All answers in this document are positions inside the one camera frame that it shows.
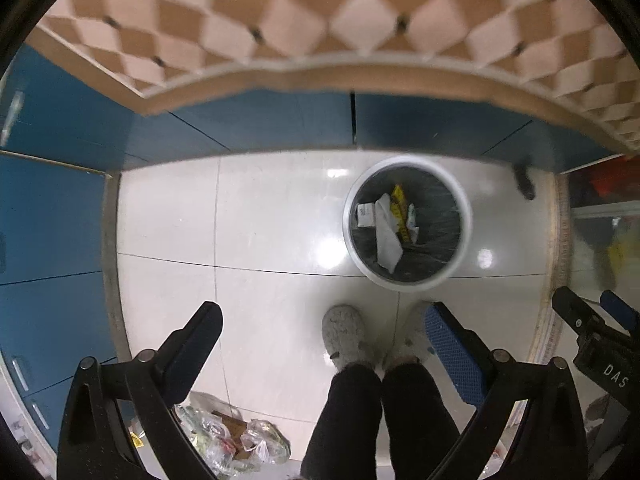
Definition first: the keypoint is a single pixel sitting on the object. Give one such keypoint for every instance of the small white box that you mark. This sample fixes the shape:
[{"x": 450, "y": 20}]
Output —
[{"x": 365, "y": 215}]

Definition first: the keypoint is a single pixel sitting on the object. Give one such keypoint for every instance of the green and white wrapper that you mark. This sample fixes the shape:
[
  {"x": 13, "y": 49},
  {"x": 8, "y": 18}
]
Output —
[{"x": 412, "y": 217}]

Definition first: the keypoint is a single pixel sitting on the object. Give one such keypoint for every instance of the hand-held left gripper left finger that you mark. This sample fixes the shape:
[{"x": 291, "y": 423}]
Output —
[{"x": 197, "y": 340}]

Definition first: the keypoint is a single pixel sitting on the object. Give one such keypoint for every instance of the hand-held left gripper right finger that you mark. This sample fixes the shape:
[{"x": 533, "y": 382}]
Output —
[{"x": 450, "y": 355}]

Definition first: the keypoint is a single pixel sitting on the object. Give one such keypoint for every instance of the crumpled white tissue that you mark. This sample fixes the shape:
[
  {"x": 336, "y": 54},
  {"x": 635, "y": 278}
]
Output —
[{"x": 387, "y": 245}]

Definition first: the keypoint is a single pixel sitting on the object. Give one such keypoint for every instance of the person's right leg black trousers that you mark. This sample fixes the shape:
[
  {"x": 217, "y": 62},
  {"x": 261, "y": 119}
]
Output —
[{"x": 415, "y": 420}]

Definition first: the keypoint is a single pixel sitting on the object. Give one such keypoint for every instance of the blue kitchen base cabinet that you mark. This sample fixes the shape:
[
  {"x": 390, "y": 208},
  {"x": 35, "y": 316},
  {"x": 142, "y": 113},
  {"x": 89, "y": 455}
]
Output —
[{"x": 250, "y": 125}]

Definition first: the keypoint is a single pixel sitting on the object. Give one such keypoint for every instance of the blue side cabinet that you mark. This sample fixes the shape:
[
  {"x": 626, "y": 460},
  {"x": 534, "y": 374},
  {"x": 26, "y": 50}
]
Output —
[{"x": 50, "y": 240}]

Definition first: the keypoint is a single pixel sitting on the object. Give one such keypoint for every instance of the small yellow packet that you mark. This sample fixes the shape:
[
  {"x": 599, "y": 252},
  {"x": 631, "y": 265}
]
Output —
[{"x": 136, "y": 439}]

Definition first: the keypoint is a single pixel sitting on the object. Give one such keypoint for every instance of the yellow object behind glass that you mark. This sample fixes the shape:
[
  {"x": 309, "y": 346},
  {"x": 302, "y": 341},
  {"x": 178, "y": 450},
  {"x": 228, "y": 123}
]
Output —
[{"x": 620, "y": 247}]

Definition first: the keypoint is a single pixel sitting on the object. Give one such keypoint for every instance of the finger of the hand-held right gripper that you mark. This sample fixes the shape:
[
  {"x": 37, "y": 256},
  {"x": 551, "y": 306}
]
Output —
[
  {"x": 617, "y": 307},
  {"x": 575, "y": 310}
]

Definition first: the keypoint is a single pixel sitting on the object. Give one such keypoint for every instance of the person's left grey fuzzy slipper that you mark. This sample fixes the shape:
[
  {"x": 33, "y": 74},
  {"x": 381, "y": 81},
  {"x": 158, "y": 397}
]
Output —
[{"x": 345, "y": 335}]

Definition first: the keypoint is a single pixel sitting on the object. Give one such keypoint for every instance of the white round trash bin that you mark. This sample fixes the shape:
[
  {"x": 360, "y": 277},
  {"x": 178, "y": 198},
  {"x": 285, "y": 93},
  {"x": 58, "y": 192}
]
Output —
[{"x": 465, "y": 240}]

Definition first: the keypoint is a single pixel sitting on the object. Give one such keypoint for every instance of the person's left leg black trousers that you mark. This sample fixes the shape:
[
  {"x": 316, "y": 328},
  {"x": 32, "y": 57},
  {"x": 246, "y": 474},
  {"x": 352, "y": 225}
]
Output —
[{"x": 345, "y": 420}]

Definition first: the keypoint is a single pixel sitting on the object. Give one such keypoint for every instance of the large clear plastic bag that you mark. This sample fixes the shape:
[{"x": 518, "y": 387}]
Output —
[{"x": 205, "y": 430}]

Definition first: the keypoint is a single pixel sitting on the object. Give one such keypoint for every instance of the person's right grey fuzzy slipper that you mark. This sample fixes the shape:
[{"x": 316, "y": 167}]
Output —
[{"x": 407, "y": 340}]

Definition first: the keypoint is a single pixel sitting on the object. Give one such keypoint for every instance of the small clear plastic bag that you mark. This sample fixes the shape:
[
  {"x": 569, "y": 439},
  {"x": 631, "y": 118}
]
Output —
[{"x": 265, "y": 440}]

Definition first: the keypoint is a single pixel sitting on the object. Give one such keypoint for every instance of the yellow wrapper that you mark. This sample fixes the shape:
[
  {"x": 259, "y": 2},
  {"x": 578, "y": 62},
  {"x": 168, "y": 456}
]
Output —
[{"x": 400, "y": 200}]

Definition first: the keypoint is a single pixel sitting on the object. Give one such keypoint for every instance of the person's leg black trousers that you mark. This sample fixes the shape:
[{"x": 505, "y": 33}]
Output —
[
  {"x": 345, "y": 420},
  {"x": 415, "y": 420}
]

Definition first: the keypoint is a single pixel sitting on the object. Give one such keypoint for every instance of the red object behind glass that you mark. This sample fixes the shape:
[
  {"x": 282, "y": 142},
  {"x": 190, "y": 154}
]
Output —
[{"x": 617, "y": 177}]

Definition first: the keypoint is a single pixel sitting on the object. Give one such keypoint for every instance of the brown cardboard piece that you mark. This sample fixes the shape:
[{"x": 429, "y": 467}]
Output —
[{"x": 232, "y": 422}]

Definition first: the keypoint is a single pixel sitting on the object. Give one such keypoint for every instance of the person's grey fuzzy slipper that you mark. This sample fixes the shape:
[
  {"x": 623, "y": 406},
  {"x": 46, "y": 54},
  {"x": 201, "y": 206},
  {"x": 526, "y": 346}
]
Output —
[
  {"x": 407, "y": 340},
  {"x": 345, "y": 335}
]

